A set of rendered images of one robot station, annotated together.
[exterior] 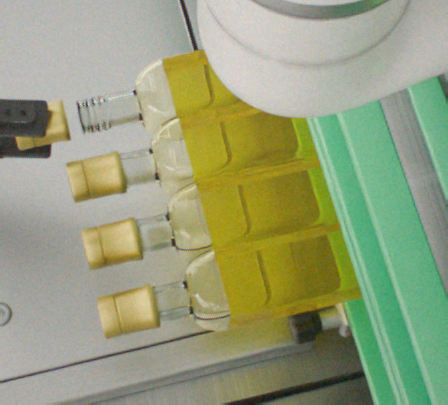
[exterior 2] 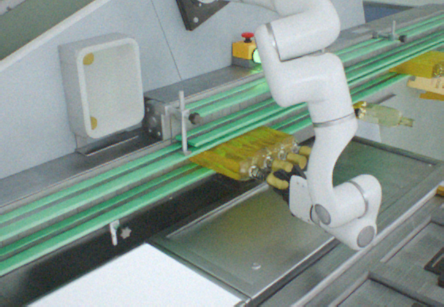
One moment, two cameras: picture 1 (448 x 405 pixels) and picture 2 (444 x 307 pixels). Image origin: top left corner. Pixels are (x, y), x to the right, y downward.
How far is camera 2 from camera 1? 161 cm
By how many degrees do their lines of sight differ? 78
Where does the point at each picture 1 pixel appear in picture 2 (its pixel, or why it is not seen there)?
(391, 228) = (262, 89)
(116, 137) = (249, 220)
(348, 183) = (247, 120)
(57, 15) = (218, 248)
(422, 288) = not seen: hidden behind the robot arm
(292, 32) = not seen: outside the picture
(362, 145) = (247, 94)
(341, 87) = not seen: outside the picture
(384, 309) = (272, 109)
